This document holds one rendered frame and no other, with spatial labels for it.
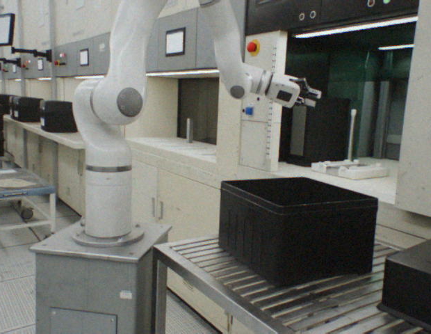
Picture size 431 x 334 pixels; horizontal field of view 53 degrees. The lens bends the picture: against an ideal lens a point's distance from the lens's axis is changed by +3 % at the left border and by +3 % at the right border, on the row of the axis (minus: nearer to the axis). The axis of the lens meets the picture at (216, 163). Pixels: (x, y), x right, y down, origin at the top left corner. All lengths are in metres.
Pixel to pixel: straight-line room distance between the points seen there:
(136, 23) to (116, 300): 0.69
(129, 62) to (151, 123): 1.96
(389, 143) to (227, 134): 0.92
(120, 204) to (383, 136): 1.56
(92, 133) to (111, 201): 0.19
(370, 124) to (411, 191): 1.21
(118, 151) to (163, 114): 1.99
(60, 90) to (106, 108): 3.34
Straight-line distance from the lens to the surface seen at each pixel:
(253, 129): 1.72
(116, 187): 1.12
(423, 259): 0.90
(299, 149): 1.86
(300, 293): 0.91
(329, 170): 1.70
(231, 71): 1.33
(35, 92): 5.85
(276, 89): 1.42
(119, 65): 1.08
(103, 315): 1.14
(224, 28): 1.35
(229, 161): 1.85
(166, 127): 3.10
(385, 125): 2.35
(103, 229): 1.14
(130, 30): 1.14
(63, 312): 1.18
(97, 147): 1.11
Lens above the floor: 1.14
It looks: 9 degrees down
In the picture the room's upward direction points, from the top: 2 degrees clockwise
